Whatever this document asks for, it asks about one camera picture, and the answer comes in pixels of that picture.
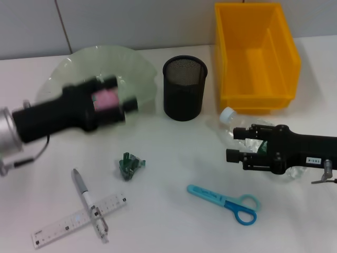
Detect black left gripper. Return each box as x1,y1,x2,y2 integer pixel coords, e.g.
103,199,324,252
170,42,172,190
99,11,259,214
12,75,140,144

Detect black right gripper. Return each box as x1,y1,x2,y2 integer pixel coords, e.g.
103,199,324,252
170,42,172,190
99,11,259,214
225,123,337,176

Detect pink toy peach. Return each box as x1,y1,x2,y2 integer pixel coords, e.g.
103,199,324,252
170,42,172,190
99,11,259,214
92,89,119,111

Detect clear green-label water bottle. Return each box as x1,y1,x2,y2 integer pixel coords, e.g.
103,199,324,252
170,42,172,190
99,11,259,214
220,106,310,183

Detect green plastic wrapper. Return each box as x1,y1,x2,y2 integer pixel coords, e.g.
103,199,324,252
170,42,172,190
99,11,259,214
117,152,147,182

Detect green glass fruit plate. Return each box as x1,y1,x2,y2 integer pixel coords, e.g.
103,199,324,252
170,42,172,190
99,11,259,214
39,44,158,127

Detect blue scissors with sheath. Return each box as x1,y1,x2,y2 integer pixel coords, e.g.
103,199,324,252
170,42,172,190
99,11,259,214
186,184,261,226

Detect black mesh pen holder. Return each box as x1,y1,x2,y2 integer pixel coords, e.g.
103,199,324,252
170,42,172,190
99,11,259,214
162,54,209,122

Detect grey and white pen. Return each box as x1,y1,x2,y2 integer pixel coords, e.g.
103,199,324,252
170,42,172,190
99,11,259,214
72,168,110,245

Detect transparent plastic ruler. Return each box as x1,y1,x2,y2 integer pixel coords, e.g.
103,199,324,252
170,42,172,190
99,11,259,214
31,193,129,250

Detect yellow plastic bin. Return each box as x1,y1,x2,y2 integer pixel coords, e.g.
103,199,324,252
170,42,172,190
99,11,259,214
214,2,302,115

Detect right gripper connector cable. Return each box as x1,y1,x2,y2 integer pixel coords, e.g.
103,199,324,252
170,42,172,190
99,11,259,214
310,159,337,185

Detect gripper connector cable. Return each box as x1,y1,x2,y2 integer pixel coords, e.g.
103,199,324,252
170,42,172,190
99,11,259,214
0,100,51,169
310,159,337,185

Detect left gripper connector cable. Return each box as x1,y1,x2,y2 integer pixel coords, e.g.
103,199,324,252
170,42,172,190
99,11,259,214
0,100,51,169

